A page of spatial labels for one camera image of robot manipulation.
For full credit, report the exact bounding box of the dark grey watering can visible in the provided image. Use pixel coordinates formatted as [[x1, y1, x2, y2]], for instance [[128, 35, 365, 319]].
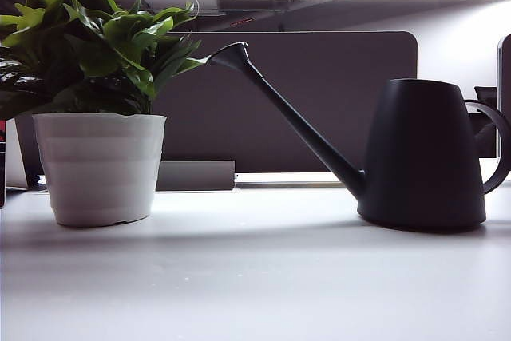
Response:
[[207, 41, 511, 234]]

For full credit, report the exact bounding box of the white ribbed plant pot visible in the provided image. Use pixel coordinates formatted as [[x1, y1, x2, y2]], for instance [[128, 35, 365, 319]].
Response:
[[31, 112, 168, 227]]

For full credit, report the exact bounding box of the green leafy plant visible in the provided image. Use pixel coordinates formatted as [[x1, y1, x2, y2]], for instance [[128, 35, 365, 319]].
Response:
[[0, 0, 211, 121]]

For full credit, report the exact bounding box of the grey desk divider panel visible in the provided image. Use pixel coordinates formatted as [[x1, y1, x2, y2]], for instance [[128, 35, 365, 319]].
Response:
[[153, 30, 419, 174]]

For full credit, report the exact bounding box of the dark grey panel stand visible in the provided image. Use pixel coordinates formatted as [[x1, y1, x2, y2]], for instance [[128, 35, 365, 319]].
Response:
[[14, 113, 44, 188]]

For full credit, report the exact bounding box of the white board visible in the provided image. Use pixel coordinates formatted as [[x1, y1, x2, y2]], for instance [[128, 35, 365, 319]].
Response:
[[4, 117, 30, 189]]

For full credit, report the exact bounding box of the red and black object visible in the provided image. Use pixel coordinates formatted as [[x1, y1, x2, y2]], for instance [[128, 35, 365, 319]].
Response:
[[0, 119, 7, 208]]

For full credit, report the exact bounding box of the grey cable tray box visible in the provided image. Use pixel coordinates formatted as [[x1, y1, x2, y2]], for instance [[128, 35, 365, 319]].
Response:
[[155, 160, 236, 192]]

